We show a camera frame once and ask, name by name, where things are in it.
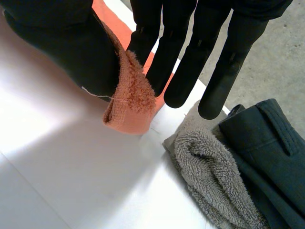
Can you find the dark blue shorts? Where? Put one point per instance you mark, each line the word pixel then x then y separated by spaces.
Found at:
pixel 269 152

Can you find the coral towel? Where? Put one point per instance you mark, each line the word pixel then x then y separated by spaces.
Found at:
pixel 133 100

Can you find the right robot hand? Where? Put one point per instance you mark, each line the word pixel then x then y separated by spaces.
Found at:
pixel 71 45

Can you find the grey towel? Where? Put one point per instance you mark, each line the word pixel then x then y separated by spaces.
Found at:
pixel 209 171

